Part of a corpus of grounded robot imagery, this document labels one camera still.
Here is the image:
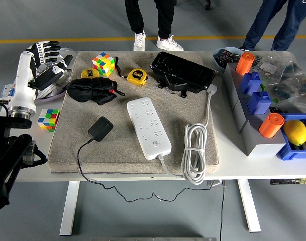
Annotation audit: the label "blue plastic bin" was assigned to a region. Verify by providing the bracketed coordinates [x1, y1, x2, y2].
[275, 112, 306, 161]

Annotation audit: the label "dark circuit boards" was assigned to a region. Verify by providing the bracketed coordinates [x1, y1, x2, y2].
[215, 49, 241, 64]

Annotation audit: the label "purple tray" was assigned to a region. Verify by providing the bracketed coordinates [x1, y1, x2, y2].
[36, 72, 68, 101]

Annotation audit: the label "white power strip cable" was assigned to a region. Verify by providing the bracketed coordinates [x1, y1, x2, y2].
[159, 84, 218, 186]

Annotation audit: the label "orange cylinder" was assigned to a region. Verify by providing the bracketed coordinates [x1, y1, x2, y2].
[235, 52, 255, 75]
[258, 112, 284, 138]

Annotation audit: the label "yellow lemon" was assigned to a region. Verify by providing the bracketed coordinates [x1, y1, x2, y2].
[282, 119, 306, 146]

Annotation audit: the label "small yellow tape measure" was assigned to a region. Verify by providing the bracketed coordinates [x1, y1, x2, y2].
[80, 68, 99, 80]

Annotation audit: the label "small Rubik's cube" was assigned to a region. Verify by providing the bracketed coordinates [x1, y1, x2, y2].
[37, 108, 61, 132]

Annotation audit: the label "blue block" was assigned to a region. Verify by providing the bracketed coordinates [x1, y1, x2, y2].
[240, 71, 262, 95]
[247, 91, 272, 115]

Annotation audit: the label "grey block stand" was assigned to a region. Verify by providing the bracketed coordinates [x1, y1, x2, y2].
[222, 61, 287, 157]

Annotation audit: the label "black electronic device case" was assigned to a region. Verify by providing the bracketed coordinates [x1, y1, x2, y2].
[150, 51, 217, 98]

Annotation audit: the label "yellow tape measure black strap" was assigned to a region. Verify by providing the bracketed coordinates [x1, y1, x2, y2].
[114, 56, 148, 87]

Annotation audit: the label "white circuit breaker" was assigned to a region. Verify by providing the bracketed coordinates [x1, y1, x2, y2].
[1, 84, 18, 101]

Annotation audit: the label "large Rubik's cube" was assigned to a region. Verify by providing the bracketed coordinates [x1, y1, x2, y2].
[91, 52, 116, 77]

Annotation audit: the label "person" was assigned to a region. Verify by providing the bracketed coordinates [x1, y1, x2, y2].
[124, 0, 185, 52]
[239, 0, 306, 52]

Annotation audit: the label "black table control panel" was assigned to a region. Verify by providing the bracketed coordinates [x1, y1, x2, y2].
[270, 178, 306, 186]

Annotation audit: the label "black cloth pouch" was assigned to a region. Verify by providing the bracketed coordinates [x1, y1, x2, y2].
[66, 77, 126, 106]

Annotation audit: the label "light blue bowl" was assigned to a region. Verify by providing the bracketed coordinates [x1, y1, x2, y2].
[212, 47, 244, 71]

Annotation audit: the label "grey-brown mat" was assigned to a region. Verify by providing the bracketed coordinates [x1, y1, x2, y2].
[46, 51, 220, 175]

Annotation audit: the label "black power adapter plug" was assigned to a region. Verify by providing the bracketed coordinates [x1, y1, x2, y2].
[88, 116, 114, 143]

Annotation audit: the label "black hanging cable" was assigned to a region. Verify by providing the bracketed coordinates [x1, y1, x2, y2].
[219, 179, 226, 241]

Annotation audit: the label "white power strip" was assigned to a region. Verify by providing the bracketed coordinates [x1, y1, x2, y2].
[127, 97, 172, 160]

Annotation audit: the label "clear bag of parts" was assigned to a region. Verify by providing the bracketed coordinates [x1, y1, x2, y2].
[267, 75, 306, 115]
[252, 51, 306, 85]

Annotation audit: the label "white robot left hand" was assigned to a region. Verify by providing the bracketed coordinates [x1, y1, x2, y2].
[8, 41, 74, 109]

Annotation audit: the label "white table leg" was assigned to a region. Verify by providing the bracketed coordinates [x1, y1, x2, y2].
[59, 180, 80, 236]
[237, 179, 262, 233]

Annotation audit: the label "black adapter cord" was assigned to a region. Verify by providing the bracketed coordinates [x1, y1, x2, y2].
[77, 138, 217, 203]

